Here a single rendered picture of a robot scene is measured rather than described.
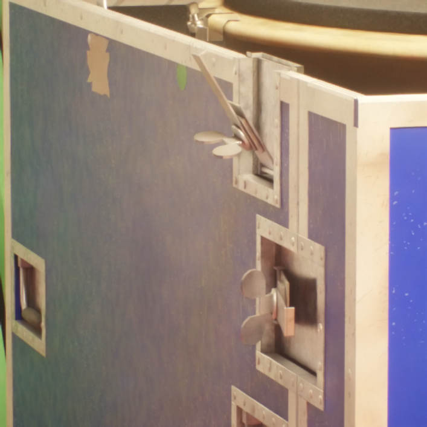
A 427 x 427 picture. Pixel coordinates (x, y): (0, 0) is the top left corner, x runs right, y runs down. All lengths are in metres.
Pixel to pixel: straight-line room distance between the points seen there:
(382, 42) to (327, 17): 0.09
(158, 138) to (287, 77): 0.39
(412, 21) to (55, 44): 0.56
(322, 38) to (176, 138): 0.15
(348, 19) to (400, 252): 0.50
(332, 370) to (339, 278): 0.08
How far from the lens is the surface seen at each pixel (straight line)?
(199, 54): 2.63
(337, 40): 2.88
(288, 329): 2.55
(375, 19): 2.88
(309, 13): 2.94
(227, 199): 2.74
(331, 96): 2.47
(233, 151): 2.63
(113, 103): 3.09
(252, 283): 2.61
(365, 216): 2.43
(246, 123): 2.64
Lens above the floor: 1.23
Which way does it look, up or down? 9 degrees down
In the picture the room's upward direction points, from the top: straight up
